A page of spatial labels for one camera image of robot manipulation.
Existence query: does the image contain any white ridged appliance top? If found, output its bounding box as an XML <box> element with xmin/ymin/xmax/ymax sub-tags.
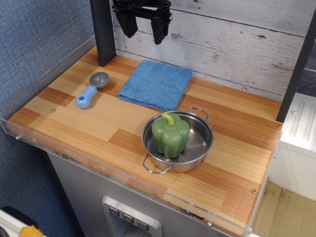
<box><xmin>280</xmin><ymin>93</ymin><xmax>316</xmax><ymax>152</ymax></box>

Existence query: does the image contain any clear acrylic table guard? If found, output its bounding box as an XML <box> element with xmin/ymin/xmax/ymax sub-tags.
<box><xmin>8</xmin><ymin>30</ymin><xmax>287</xmax><ymax>236</ymax></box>

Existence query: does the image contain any blue towel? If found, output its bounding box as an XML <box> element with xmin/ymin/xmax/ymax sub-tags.
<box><xmin>118</xmin><ymin>60</ymin><xmax>193</xmax><ymax>112</ymax></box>

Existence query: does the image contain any dark right vertical post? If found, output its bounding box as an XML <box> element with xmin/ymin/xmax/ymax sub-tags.
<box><xmin>276</xmin><ymin>10</ymin><xmax>316</xmax><ymax>122</ymax></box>

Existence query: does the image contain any blue and grey spoon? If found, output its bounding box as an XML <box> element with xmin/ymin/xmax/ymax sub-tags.
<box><xmin>76</xmin><ymin>72</ymin><xmax>110</xmax><ymax>109</ymax></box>

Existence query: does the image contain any yellow and black object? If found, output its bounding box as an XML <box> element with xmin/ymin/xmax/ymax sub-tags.
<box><xmin>0</xmin><ymin>226</ymin><xmax>44</xmax><ymax>237</ymax></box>

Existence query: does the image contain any green toy bell pepper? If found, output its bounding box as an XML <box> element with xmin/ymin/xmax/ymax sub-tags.
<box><xmin>151</xmin><ymin>113</ymin><xmax>190</xmax><ymax>158</ymax></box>

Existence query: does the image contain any stainless steel pot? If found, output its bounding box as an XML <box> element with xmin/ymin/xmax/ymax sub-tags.
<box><xmin>142</xmin><ymin>107</ymin><xmax>214</xmax><ymax>174</ymax></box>

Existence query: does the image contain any dark vertical post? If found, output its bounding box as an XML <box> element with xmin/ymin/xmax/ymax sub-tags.
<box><xmin>276</xmin><ymin>10</ymin><xmax>316</xmax><ymax>122</ymax></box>
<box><xmin>90</xmin><ymin>0</ymin><xmax>117</xmax><ymax>67</ymax></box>

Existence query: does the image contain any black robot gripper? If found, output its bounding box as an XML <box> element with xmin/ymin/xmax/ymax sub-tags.
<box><xmin>113</xmin><ymin>0</ymin><xmax>172</xmax><ymax>45</ymax></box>

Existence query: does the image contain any dark left vertical post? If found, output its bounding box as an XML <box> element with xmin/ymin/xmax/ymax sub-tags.
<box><xmin>90</xmin><ymin>0</ymin><xmax>117</xmax><ymax>67</ymax></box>

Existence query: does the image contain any silver dispenser button panel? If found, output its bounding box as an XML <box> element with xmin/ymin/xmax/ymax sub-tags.
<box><xmin>102</xmin><ymin>195</ymin><xmax>163</xmax><ymax>237</ymax></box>

